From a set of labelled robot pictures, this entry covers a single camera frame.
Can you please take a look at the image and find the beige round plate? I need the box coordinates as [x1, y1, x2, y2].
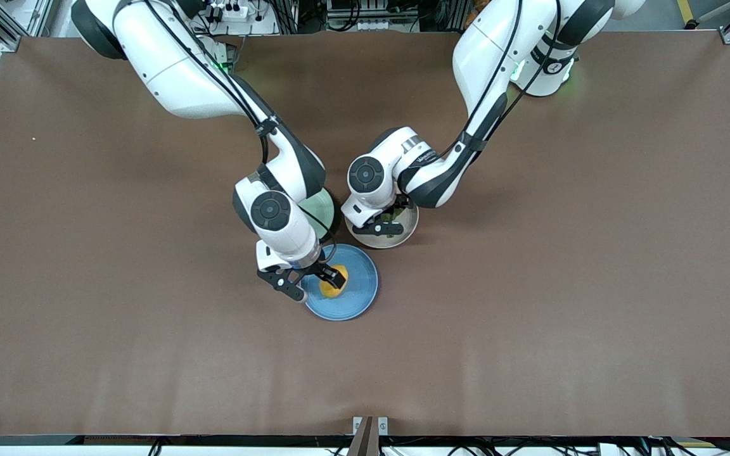
[345, 201, 420, 250]

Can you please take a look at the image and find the blue round plate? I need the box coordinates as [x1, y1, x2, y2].
[302, 244, 380, 322]

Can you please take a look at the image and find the mint green round plate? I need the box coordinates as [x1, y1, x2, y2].
[298, 187, 341, 242]

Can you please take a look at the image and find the brown table cover mat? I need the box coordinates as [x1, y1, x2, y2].
[0, 28, 730, 438]

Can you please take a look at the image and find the white power strip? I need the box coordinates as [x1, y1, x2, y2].
[203, 3, 252, 21]
[340, 18, 404, 32]

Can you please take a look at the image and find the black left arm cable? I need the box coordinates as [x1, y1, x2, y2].
[438, 0, 562, 159]

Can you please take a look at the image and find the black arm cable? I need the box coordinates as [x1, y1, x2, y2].
[140, 0, 338, 267]
[438, 0, 562, 159]

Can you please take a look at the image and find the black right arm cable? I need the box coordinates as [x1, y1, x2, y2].
[140, 0, 338, 267]

